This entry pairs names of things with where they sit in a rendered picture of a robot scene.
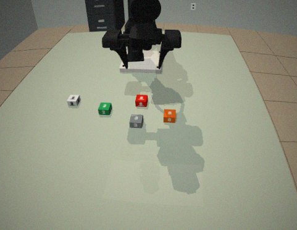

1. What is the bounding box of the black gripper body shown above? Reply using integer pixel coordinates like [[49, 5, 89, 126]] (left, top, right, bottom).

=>
[[102, 12, 182, 48]]

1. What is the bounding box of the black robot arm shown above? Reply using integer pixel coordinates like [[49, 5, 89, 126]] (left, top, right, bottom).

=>
[[123, 0, 162, 62]]

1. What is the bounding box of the red block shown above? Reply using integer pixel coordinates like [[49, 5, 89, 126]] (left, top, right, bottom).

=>
[[135, 95, 148, 107]]

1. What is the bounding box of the orange block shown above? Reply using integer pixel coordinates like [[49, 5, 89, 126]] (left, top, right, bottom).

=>
[[164, 109, 176, 123]]

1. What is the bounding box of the green block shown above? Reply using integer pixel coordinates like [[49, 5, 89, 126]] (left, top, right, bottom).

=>
[[98, 102, 112, 115]]

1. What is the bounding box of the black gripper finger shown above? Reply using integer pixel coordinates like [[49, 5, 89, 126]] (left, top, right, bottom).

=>
[[110, 41, 128, 69], [159, 43, 174, 69]]

